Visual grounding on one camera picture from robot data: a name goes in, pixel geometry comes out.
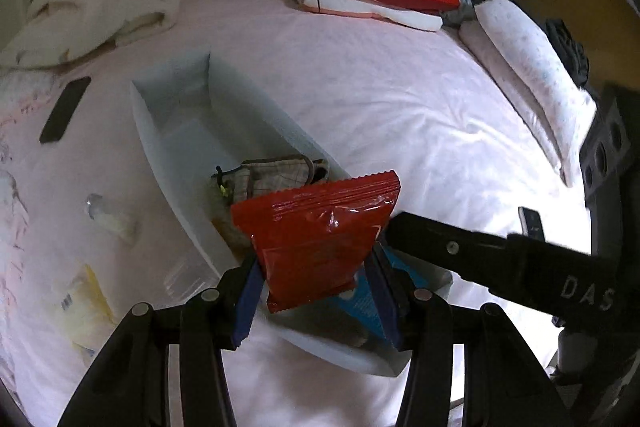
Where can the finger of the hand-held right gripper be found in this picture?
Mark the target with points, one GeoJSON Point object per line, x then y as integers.
{"type": "Point", "coordinates": [450, 249]}

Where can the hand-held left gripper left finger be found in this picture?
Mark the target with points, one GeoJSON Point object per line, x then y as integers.
{"type": "Point", "coordinates": [247, 307]}

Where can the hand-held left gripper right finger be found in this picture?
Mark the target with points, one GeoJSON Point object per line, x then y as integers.
{"type": "Point", "coordinates": [385, 302]}

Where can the red snack packet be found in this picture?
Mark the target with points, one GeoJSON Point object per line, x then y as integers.
{"type": "Point", "coordinates": [315, 237]}

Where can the pale yellow packet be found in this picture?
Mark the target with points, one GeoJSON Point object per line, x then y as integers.
{"type": "Point", "coordinates": [85, 307]}

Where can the white storage box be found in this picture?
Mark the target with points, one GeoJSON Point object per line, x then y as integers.
{"type": "Point", "coordinates": [170, 127]}

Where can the blue snack packet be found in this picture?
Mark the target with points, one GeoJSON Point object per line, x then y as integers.
{"type": "Point", "coordinates": [357, 307]}

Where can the plaid fabric pouch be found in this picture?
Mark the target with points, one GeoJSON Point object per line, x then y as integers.
{"type": "Point", "coordinates": [275, 177]}

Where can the small clear bottle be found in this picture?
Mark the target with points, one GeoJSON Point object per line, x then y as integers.
{"type": "Point", "coordinates": [107, 217]}

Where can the long floral pillow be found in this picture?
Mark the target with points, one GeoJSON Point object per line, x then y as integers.
{"type": "Point", "coordinates": [530, 67]}

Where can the dark cloth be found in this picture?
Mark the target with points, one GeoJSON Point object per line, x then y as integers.
{"type": "Point", "coordinates": [570, 52]}

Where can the black smartphone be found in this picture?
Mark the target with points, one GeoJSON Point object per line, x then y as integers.
{"type": "Point", "coordinates": [65, 109]}

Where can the floral quilt with pink ruffle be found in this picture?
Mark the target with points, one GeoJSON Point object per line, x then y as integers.
{"type": "Point", "coordinates": [7, 167]}

